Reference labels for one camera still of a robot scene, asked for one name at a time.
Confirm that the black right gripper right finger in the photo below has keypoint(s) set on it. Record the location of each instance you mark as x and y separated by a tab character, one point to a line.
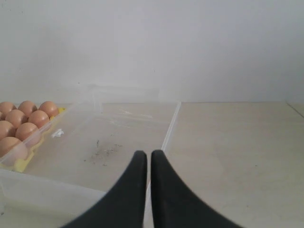
174	204

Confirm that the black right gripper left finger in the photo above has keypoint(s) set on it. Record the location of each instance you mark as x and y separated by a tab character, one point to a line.
124	204

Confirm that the clear plastic bin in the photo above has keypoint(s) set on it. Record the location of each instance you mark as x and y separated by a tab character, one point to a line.
84	155

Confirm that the brown egg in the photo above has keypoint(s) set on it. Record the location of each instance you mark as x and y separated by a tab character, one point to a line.
49	108
16	118
29	134
39	118
11	149
6	107
6	129
27	107

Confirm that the yellow plastic egg tray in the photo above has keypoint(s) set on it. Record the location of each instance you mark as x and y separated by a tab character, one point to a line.
20	165

